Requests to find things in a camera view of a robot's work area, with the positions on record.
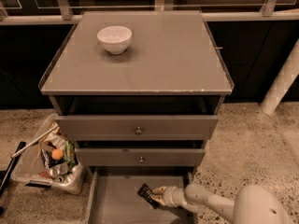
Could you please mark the grey drawer cabinet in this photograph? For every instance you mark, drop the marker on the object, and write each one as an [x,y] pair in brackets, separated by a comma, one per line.
[171,67]

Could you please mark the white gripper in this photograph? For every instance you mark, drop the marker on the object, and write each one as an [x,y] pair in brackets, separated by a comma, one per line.
[172,197]

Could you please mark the grey drawer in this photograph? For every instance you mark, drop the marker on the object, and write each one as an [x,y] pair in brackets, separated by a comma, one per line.
[140,153]
[137,127]
[114,197]

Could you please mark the grey middle drawer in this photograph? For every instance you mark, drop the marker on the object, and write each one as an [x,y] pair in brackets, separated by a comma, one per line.
[140,153]

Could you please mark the green snack bag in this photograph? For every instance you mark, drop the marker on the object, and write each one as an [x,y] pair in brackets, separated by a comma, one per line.
[69,155]

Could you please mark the white ceramic bowl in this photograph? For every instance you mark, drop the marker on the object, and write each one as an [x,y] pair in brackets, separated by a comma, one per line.
[115,39]

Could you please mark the white stick in bin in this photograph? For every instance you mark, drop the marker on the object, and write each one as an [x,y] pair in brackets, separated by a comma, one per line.
[19,152]

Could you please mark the silver can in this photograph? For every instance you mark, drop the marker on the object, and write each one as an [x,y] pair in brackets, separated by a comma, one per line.
[55,172]

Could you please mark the grey bottom drawer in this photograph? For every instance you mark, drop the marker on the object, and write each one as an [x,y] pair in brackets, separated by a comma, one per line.
[114,197]

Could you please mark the black bar on floor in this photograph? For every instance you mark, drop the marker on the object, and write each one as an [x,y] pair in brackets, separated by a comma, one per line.
[5,175]

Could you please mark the orange ball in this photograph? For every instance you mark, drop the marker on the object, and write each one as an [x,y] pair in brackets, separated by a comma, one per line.
[57,154]

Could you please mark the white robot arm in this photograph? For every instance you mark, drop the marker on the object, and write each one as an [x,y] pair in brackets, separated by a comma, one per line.
[253,204]

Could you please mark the grey top drawer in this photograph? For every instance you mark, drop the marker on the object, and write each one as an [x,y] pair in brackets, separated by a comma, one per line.
[137,127]

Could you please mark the black rxbar chocolate bar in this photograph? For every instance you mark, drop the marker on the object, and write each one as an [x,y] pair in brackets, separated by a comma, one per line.
[146,193]

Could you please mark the metal railing frame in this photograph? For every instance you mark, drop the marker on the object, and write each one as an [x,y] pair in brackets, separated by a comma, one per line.
[31,12]

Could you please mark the clear plastic storage bin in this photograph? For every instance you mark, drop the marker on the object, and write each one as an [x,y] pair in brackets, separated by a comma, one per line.
[34,163]

